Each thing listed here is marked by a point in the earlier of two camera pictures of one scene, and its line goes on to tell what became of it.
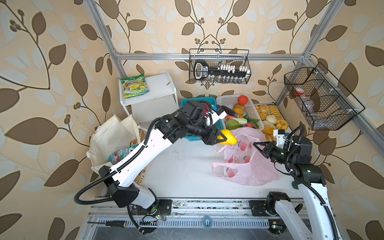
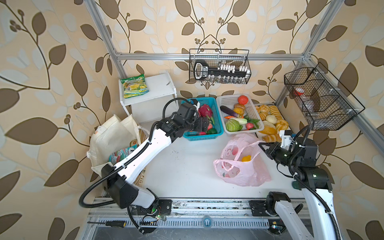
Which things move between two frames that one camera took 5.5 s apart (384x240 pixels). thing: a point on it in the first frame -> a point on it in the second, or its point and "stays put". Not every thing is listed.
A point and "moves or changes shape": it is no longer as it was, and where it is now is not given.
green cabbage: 234,123 stays put
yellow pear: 231,139 -> 246,158
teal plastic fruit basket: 219,123 stays put
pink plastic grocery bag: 244,164 moves or changes shape
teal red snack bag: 116,156 stays put
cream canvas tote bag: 113,136 stays put
